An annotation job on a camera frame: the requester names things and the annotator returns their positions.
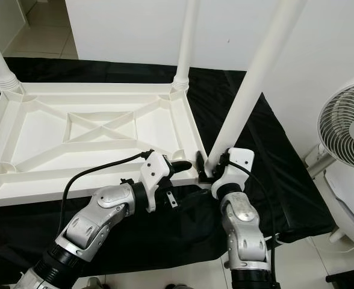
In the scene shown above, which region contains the white plastic table top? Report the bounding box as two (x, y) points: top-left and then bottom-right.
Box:
(0, 81), (209, 210)

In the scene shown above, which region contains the black tablecloth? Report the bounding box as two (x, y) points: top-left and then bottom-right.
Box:
(0, 55), (337, 287)

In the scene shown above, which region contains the white standing fan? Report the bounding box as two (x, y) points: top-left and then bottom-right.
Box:
(306, 81), (354, 244)

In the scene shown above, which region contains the black low stand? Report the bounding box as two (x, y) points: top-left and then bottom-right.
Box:
(326, 268), (354, 284)

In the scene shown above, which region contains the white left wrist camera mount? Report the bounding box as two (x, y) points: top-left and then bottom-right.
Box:
(140, 151), (175, 213)

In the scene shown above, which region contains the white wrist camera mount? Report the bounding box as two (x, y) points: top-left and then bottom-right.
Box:
(140, 151), (175, 213)
(212, 148), (255, 198)

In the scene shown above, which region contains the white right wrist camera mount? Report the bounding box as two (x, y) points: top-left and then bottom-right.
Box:
(212, 148), (255, 198)

